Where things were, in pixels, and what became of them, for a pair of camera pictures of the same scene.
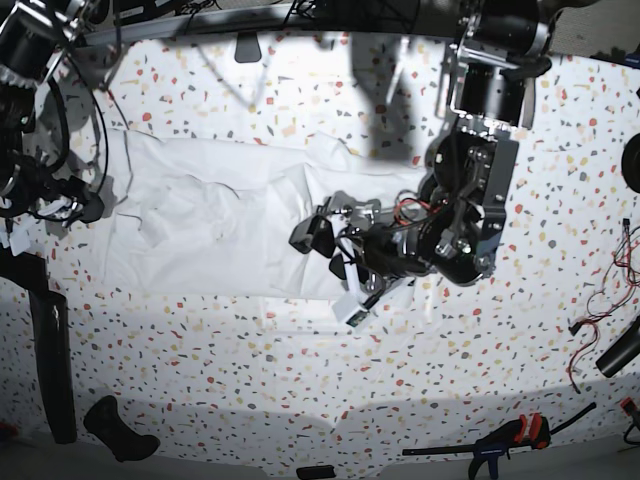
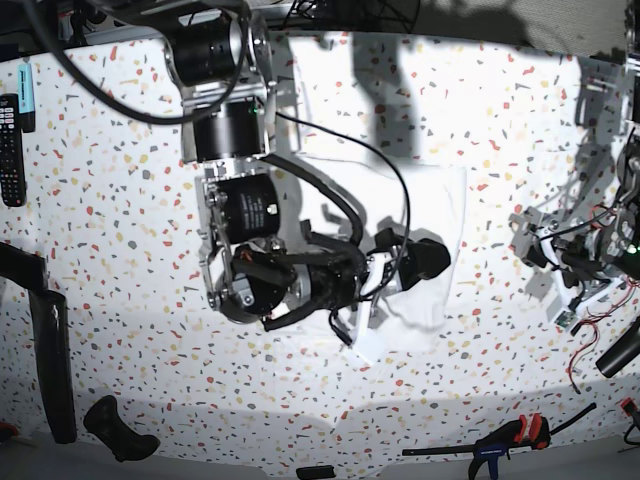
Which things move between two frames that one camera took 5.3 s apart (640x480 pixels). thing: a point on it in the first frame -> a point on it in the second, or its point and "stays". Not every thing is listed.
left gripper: (48, 197) -> (337, 281)
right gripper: (384, 257) -> (575, 250)
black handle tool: (105, 423) stays
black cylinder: (621, 352) stays
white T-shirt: (216, 216) -> (355, 172)
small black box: (316, 472) stays
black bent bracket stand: (28, 271) stays
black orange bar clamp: (533, 432) stays
